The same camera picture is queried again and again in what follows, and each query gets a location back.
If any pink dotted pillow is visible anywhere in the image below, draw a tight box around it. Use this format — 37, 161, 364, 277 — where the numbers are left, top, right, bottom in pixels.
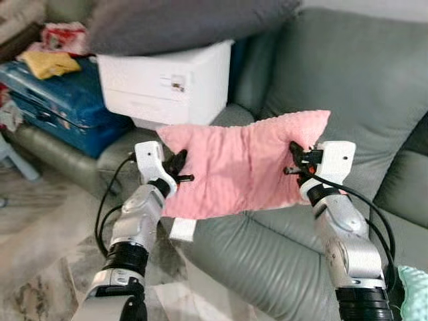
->
156, 110, 332, 243

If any green leather sofa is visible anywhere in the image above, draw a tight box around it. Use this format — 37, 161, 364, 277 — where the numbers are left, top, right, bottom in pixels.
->
12, 7, 428, 321

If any mint dotted pillow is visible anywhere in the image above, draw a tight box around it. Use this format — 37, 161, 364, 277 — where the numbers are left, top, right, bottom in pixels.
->
398, 265, 428, 321

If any white printer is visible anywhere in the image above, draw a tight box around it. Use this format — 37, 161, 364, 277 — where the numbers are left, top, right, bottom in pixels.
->
97, 39, 235, 132

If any blue hard suitcase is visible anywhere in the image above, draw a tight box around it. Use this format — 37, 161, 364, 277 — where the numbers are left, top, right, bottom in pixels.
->
0, 57, 135, 158

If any dark grey cushion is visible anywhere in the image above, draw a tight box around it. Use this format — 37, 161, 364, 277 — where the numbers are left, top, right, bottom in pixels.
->
87, 0, 302, 57

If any yellow cloth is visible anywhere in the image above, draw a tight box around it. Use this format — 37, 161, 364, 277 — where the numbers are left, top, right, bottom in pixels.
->
17, 50, 83, 80

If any red white cloth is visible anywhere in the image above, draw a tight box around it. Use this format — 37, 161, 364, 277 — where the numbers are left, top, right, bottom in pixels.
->
40, 22, 92, 56

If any patterned loose garment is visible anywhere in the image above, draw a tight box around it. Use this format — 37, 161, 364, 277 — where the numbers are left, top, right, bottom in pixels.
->
0, 99, 25, 132

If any cream cushion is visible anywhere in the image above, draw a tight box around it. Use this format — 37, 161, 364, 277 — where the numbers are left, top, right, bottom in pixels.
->
0, 0, 49, 45

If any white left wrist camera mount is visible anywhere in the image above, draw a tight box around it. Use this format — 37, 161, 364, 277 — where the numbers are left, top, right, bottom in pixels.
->
134, 140, 167, 185

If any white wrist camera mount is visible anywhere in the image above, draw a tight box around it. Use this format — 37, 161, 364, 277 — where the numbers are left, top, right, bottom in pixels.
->
305, 140, 357, 203
134, 140, 167, 185

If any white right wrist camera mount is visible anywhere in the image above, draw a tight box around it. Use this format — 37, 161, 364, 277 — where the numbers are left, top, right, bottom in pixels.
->
305, 140, 357, 203

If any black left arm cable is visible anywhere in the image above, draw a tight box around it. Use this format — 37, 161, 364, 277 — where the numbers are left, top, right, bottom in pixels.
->
95, 154, 138, 259

